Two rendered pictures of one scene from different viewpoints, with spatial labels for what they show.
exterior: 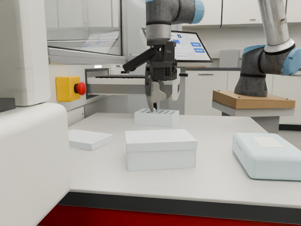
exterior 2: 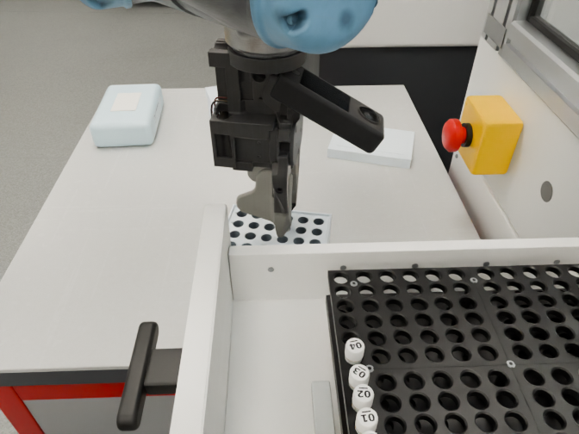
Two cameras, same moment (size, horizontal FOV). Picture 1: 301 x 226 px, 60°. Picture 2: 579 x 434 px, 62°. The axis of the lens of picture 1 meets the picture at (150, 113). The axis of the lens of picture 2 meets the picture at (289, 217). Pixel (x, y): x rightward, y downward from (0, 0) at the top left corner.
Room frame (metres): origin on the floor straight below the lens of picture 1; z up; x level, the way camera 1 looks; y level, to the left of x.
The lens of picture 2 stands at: (1.24, -0.08, 1.18)
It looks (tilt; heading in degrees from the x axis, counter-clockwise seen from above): 40 degrees down; 170
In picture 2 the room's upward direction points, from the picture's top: straight up
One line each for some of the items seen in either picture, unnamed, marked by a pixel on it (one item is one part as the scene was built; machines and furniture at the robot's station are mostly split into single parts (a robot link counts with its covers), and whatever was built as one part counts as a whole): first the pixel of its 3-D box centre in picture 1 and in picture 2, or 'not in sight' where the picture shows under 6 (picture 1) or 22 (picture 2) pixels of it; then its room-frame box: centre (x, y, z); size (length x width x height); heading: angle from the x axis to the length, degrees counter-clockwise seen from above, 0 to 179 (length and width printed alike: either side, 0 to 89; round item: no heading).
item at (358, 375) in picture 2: not in sight; (356, 392); (1.09, -0.01, 0.89); 0.01 x 0.01 x 0.05
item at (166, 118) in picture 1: (157, 117); (276, 242); (0.82, -0.02, 0.78); 0.12 x 0.08 x 0.04; 71
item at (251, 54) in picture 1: (256, 59); not in sight; (1.25, -0.50, 0.97); 0.13 x 0.12 x 0.14; 31
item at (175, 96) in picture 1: (176, 82); (206, 396); (1.06, -0.11, 0.87); 0.29 x 0.02 x 0.11; 172
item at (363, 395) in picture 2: not in sight; (359, 412); (1.10, -0.01, 0.89); 0.01 x 0.01 x 0.05
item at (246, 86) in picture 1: (251, 84); not in sight; (1.26, -0.49, 0.85); 0.15 x 0.15 x 0.10
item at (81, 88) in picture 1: (80, 88); (457, 135); (0.78, 0.21, 0.88); 0.04 x 0.03 x 0.04; 172
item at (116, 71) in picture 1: (120, 78); not in sight; (1.42, 0.16, 0.87); 0.29 x 0.02 x 0.11; 172
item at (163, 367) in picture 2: (183, 74); (158, 370); (1.06, -0.13, 0.91); 0.07 x 0.04 x 0.01; 172
